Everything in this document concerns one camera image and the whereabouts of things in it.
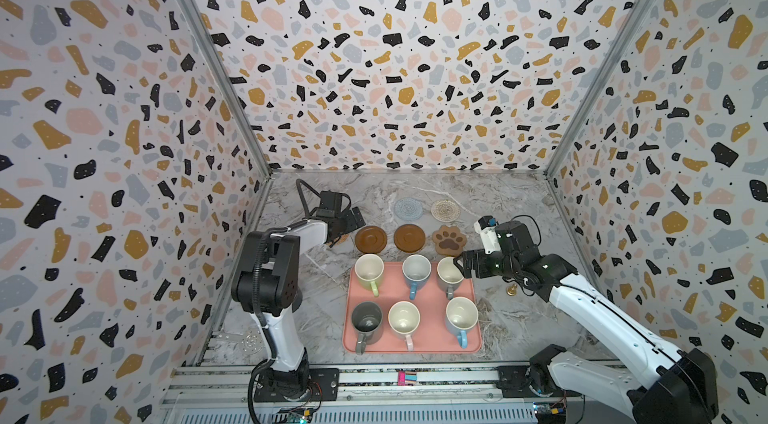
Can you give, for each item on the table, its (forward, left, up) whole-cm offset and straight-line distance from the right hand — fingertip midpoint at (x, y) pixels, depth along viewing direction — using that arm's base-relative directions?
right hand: (467, 253), depth 79 cm
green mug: (+1, +27, -12) cm, 30 cm away
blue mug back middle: (+2, +13, -14) cm, 19 cm away
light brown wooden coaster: (+15, +15, -17) cm, 27 cm away
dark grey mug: (-14, +27, -13) cm, 33 cm away
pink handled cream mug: (-12, +17, -15) cm, 25 cm away
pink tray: (-16, +9, -16) cm, 24 cm away
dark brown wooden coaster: (+14, +28, -16) cm, 35 cm away
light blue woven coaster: (+27, +16, -17) cm, 36 cm away
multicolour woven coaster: (+27, +2, -17) cm, 32 cm away
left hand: (+19, +33, -10) cm, 39 cm away
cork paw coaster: (+15, +2, -18) cm, 23 cm away
